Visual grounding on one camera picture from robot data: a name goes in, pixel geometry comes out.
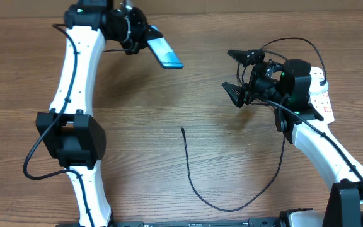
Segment Samsung Galaxy smartphone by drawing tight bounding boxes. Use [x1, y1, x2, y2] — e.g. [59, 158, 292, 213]
[146, 26, 183, 69]

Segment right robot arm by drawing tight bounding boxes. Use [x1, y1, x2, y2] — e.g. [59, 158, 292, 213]
[222, 50, 363, 226]

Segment black USB charging cable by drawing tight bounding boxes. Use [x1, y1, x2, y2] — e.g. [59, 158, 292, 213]
[181, 37, 328, 212]

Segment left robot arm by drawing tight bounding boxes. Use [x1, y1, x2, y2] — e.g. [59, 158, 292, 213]
[36, 1, 183, 226]

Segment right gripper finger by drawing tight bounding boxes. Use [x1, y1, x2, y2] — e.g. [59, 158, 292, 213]
[221, 82, 248, 108]
[227, 50, 265, 67]

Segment white power strip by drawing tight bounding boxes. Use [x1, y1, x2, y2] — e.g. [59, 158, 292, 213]
[309, 66, 335, 124]

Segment white USB charger plug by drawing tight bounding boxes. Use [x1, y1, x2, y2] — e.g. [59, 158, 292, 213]
[309, 77, 329, 95]

